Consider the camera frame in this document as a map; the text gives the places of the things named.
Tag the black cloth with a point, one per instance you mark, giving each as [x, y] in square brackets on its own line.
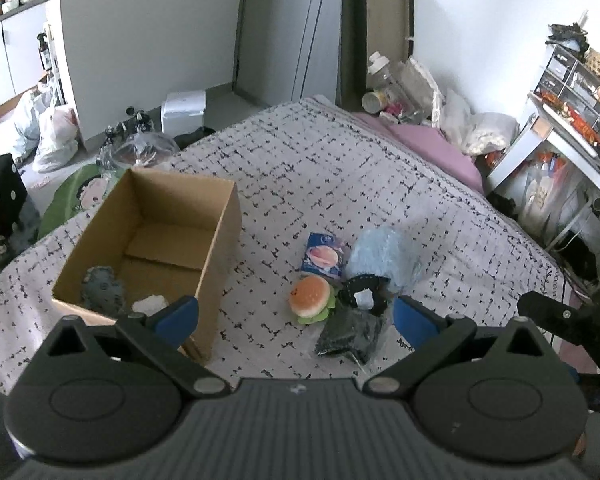
[350, 332]

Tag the white plastic bag red print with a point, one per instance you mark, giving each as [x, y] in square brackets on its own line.
[55, 140]

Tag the grey drawer organizer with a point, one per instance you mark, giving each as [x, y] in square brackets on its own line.
[562, 72]

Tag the green cartoon floor mat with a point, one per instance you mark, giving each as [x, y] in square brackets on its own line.
[72, 195]

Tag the dark spray bottle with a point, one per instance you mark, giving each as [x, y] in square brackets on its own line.
[44, 55]

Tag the yellow white canister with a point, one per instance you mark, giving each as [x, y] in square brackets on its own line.
[373, 101]

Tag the white kitchen cabinet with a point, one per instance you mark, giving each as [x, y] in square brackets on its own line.
[17, 55]

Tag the black flat board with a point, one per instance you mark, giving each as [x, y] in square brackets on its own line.
[351, 40]

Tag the black tripod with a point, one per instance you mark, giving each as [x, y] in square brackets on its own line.
[130, 125]

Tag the black bag under desk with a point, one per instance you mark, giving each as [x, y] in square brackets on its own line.
[580, 260]

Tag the small white bin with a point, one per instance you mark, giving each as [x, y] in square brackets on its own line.
[182, 112]

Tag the brown cardboard box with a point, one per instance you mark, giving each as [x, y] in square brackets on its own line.
[180, 220]

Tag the brown cardboard sheet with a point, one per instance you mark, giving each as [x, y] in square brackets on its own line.
[387, 10]

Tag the clear plastic bag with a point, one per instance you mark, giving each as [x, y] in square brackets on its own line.
[145, 150]

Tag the white desk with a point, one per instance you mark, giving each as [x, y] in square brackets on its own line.
[517, 152]

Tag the grey plush toy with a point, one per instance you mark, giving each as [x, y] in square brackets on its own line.
[102, 287]

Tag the white plastic bag pile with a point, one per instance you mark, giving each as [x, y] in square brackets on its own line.
[485, 132]

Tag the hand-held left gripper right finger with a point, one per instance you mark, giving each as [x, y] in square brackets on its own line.
[415, 322]

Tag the black white-dotted cube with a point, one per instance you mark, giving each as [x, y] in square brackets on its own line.
[0, 200]

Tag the clear jar with white lid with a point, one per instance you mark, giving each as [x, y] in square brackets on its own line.
[382, 72]

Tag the light blue fluffy cloth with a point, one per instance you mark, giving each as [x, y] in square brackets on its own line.
[385, 255]

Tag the white soft toy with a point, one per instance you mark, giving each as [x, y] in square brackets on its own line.
[150, 306]

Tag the burger plush toy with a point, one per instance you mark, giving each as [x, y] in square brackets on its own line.
[310, 295]

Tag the pink pillow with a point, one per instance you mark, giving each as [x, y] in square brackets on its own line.
[430, 147]

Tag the white black patterned bed blanket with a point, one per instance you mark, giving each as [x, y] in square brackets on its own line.
[330, 170]

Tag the black items on organizer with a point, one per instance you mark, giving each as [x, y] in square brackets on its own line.
[567, 35]

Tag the black pouch with white label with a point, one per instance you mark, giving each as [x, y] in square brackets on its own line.
[352, 292]

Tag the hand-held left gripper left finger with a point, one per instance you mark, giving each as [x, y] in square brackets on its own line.
[177, 317]

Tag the grey door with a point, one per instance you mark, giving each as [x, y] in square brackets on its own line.
[280, 25]

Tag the clear crumpled plastic package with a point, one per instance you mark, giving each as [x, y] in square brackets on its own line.
[420, 85]

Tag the black clothing on floor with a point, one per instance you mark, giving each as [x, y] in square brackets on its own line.
[195, 139]

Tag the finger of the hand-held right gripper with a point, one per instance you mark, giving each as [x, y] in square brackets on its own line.
[550, 317]

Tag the grey white plastic bag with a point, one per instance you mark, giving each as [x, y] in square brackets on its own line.
[30, 117]

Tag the blue tissue packet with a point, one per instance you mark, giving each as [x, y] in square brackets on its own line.
[325, 255]

